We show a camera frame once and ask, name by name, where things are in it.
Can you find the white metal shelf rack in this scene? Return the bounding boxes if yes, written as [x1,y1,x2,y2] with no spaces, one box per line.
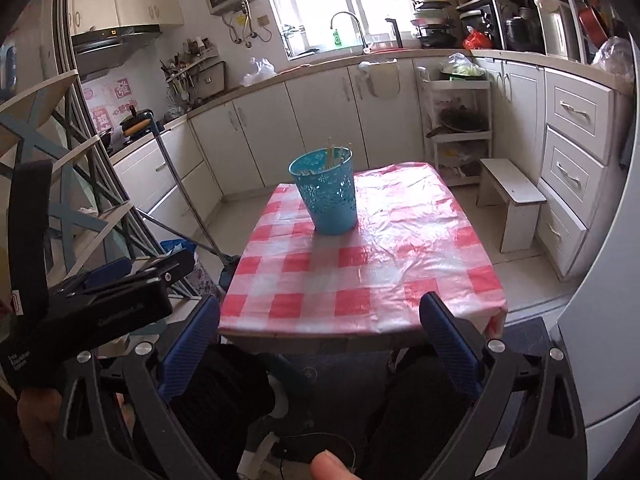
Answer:
[487,0,601,64]

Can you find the person left hand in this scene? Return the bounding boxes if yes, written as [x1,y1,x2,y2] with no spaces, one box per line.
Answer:
[17,388,63,474]

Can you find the black wok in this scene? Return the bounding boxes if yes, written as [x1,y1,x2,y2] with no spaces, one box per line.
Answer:
[119,105,154,143]

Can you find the red checkered plastic tablecloth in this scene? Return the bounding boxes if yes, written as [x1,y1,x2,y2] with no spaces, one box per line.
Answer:
[220,162,508,338]

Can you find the white plastic bag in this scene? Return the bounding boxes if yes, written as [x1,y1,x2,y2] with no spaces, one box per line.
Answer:
[241,58,277,88]

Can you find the wall utensil rack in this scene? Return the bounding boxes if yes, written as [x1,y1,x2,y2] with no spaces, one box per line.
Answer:
[160,37,228,110]

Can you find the bamboo chopstick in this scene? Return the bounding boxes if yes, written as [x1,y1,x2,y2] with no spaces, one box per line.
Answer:
[326,140,334,169]

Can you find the range hood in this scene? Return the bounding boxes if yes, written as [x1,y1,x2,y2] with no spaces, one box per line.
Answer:
[72,25,162,81]

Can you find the red plastic bag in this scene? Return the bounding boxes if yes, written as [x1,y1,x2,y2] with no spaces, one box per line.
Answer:
[462,28,494,50]

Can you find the chrome kitchen faucet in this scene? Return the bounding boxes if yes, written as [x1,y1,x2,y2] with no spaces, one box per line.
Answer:
[330,10,371,54]

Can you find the blue white bag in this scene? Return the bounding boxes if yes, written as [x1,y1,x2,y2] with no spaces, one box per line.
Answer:
[159,237,224,302]

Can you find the hanging trash bin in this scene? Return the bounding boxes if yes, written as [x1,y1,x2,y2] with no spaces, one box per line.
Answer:
[358,58,401,100]

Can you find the person right hand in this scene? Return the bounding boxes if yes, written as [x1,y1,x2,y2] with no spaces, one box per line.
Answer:
[310,450,359,480]

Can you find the white step stool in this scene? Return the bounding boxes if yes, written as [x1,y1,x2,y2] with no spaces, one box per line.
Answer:
[476,158,547,254]

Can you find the teal perforated plastic bin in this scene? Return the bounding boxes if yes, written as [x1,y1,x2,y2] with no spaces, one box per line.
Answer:
[288,146,358,236]

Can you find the white rolling kitchen cart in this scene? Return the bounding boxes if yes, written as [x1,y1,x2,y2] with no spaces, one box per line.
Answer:
[416,55,494,188]

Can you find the blue dustpan with handle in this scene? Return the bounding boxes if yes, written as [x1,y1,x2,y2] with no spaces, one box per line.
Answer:
[143,122,240,292]

